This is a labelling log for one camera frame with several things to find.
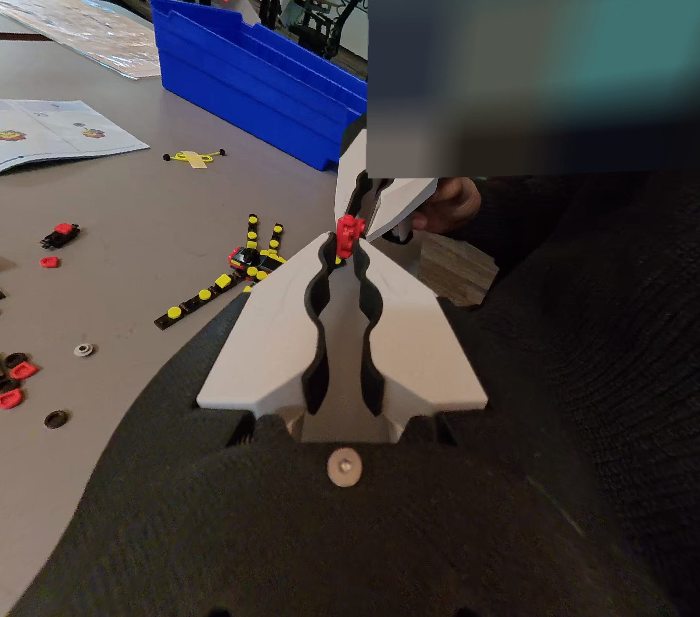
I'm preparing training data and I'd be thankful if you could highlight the lego instruction booklet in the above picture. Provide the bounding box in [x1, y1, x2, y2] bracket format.
[0, 99, 151, 174]

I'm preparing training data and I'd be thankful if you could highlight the red lego piece with studs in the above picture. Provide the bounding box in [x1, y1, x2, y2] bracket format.
[336, 216, 366, 261]

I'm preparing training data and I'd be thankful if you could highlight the blue plastic bin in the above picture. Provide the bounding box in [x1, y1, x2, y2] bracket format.
[147, 0, 369, 172]

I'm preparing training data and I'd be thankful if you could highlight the shiny plastic-wrapped sheet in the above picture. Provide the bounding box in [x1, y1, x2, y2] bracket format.
[0, 0, 161, 81]

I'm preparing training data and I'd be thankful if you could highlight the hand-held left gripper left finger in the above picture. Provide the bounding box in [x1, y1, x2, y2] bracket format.
[196, 231, 337, 437]

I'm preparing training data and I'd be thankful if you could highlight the person's right forearm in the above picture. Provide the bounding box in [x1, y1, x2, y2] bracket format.
[462, 175, 700, 300]

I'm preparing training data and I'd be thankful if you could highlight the black yellow lego spider model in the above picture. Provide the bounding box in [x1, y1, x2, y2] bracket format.
[154, 213, 288, 331]

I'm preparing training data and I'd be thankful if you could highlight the yellow lego string with tape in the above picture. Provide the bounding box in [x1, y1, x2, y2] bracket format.
[162, 149, 226, 170]

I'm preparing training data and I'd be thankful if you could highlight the red black lego assembly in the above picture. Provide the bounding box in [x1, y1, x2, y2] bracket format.
[39, 222, 81, 250]

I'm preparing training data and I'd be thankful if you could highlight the person's right hand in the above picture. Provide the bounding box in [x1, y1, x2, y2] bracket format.
[412, 177, 483, 235]

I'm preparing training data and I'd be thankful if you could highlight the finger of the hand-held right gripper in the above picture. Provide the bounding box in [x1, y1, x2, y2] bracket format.
[363, 177, 439, 244]
[334, 127, 374, 232]

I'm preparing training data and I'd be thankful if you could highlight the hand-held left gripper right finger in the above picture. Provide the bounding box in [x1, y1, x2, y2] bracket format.
[353, 238, 490, 440]

